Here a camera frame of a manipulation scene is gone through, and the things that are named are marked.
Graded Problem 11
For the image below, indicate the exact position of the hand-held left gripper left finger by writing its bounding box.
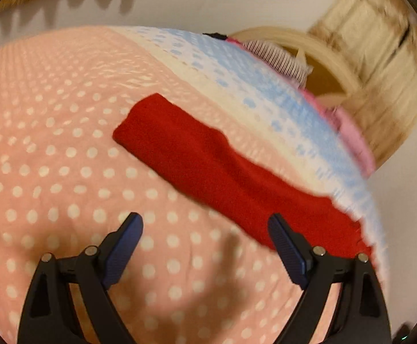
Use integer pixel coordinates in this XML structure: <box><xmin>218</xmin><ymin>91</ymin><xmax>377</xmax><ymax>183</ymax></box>
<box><xmin>17</xmin><ymin>212</ymin><xmax>144</xmax><ymax>344</ymax></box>

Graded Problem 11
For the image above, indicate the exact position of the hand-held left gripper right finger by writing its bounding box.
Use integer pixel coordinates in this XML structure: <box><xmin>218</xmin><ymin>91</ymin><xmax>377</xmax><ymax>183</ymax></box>
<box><xmin>267</xmin><ymin>213</ymin><xmax>392</xmax><ymax>344</ymax></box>

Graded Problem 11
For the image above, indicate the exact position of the red knitted sweater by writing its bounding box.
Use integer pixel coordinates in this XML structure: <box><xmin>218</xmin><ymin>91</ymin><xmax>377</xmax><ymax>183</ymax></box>
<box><xmin>113</xmin><ymin>93</ymin><xmax>374</xmax><ymax>259</ymax></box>

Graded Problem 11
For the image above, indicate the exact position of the pink pillow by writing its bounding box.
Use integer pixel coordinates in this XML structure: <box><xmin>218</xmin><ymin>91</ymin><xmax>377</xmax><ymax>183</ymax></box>
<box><xmin>303</xmin><ymin>89</ymin><xmax>375</xmax><ymax>176</ymax></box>

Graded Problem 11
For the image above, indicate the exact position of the polka dot blanket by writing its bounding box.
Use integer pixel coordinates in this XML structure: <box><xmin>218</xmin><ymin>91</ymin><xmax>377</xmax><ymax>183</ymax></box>
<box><xmin>0</xmin><ymin>25</ymin><xmax>390</xmax><ymax>344</ymax></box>

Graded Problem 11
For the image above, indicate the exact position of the striped cloth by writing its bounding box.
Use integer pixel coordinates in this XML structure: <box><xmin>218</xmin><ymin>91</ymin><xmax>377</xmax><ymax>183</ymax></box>
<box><xmin>242</xmin><ymin>39</ymin><xmax>314</xmax><ymax>87</ymax></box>

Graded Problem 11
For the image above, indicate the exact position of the cream wooden headboard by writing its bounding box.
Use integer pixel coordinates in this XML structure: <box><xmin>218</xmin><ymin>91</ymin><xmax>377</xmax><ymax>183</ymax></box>
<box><xmin>228</xmin><ymin>26</ymin><xmax>365</xmax><ymax>110</ymax></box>

